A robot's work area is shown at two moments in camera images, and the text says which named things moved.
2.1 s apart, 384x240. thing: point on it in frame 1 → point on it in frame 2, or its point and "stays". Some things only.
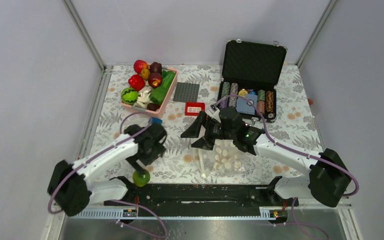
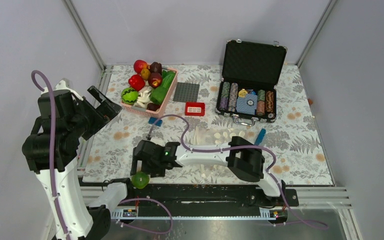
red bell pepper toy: [136, 82] stays
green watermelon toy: [129, 95] stays
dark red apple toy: [155, 79] stays
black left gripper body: [153, 154] → [86, 119]
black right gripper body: [218, 131] → [152, 167]
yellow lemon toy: [145, 73] stays
